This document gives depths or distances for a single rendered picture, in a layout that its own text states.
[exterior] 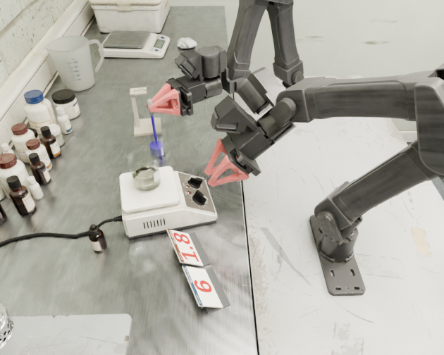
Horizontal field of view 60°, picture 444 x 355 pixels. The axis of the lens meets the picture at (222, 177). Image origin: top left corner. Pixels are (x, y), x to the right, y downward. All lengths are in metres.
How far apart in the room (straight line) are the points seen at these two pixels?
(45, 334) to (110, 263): 0.17
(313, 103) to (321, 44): 1.71
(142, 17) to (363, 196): 1.37
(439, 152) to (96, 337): 0.60
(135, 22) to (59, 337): 1.39
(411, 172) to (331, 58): 1.82
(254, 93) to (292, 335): 0.44
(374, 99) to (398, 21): 1.85
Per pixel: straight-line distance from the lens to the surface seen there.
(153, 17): 1.81
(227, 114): 0.67
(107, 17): 1.86
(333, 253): 0.80
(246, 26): 1.02
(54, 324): 0.77
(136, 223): 0.82
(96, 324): 0.75
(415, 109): 0.55
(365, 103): 0.60
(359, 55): 2.43
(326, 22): 2.30
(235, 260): 0.80
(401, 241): 0.91
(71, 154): 1.13
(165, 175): 0.86
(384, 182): 0.65
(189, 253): 0.79
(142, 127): 1.16
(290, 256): 0.82
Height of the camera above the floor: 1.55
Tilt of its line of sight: 42 degrees down
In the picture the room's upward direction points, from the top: straight up
